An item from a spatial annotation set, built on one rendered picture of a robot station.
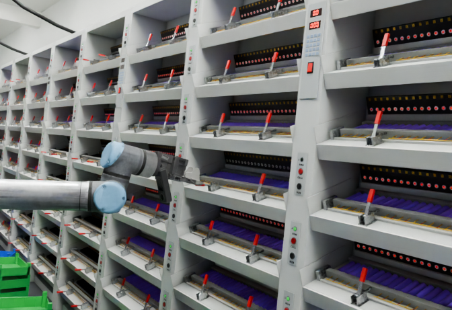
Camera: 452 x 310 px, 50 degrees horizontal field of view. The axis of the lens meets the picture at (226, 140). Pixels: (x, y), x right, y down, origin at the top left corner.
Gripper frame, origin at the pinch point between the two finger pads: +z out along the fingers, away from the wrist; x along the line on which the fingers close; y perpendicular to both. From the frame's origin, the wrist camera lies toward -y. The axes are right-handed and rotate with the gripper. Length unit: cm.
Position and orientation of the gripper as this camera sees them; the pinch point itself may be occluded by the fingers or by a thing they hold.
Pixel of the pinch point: (198, 184)
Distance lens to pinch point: 178.0
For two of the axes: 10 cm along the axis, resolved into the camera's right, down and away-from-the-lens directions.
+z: 7.9, 2.6, 5.6
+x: -5.7, -0.4, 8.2
